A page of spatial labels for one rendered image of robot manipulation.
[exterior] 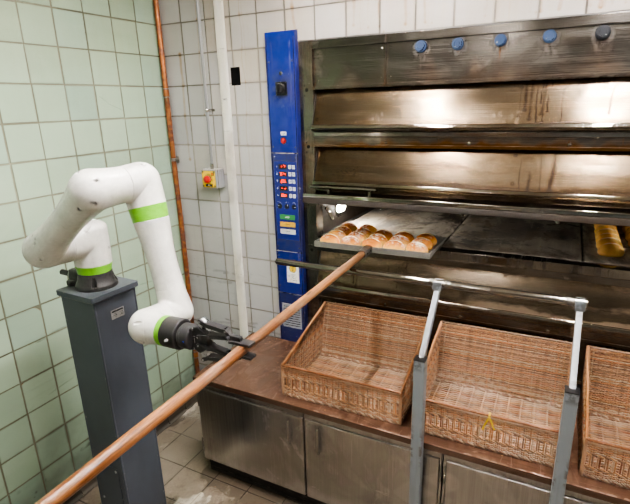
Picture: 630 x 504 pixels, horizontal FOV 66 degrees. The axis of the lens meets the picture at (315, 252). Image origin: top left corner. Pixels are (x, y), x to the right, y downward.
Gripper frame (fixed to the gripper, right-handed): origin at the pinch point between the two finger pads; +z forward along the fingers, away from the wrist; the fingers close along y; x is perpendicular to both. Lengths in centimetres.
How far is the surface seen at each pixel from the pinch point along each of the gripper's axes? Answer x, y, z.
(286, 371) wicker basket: -65, 49, -25
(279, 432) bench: -61, 79, -27
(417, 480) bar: -54, 75, 38
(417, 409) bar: -54, 44, 36
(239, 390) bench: -61, 62, -47
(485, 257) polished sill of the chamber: -114, 2, 49
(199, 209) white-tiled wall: -117, -7, -107
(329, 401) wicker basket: -65, 59, -4
